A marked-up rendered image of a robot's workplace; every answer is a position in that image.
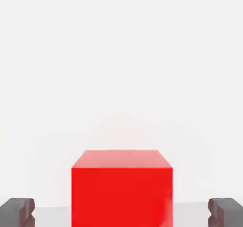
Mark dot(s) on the small red cube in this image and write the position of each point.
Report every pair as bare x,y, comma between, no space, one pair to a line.
121,192

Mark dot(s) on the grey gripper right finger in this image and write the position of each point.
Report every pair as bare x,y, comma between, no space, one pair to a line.
226,211

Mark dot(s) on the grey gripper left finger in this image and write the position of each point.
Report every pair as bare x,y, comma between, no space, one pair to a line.
14,211

